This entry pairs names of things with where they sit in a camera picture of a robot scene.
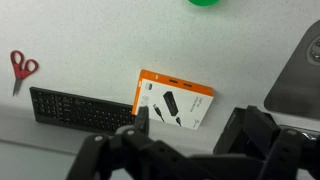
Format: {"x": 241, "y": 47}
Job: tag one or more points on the green plastic cup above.
{"x": 204, "y": 1}

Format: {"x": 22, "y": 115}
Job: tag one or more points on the black computer keyboard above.
{"x": 80, "y": 111}

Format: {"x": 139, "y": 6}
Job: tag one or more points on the stainless steel sink basin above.
{"x": 296, "y": 83}

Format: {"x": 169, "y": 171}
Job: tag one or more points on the orange and white product box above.
{"x": 176, "y": 101}

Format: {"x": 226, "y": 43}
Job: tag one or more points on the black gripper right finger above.
{"x": 286, "y": 153}

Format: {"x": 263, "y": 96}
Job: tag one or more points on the black cardboard box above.
{"x": 229, "y": 131}

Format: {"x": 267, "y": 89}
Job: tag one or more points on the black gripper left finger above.
{"x": 110, "y": 156}

